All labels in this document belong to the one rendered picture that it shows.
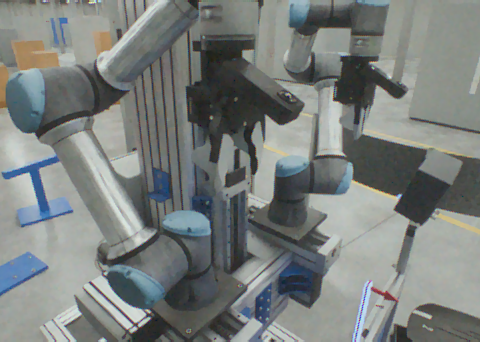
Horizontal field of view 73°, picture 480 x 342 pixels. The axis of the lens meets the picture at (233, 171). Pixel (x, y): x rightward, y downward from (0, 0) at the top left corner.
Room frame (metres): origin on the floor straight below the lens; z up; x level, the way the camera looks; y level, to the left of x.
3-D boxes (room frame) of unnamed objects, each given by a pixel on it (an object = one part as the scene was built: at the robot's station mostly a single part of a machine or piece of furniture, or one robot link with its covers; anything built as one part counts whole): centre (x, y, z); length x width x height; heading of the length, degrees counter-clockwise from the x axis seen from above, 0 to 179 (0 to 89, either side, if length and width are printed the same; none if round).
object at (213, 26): (0.46, 0.01, 1.70); 0.08 x 0.08 x 0.05
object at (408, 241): (0.95, -0.62, 0.96); 0.03 x 0.03 x 0.20; 50
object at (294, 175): (1.05, -0.21, 1.20); 0.13 x 0.12 x 0.14; 85
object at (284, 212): (1.06, -0.20, 1.09); 0.15 x 0.15 x 0.10
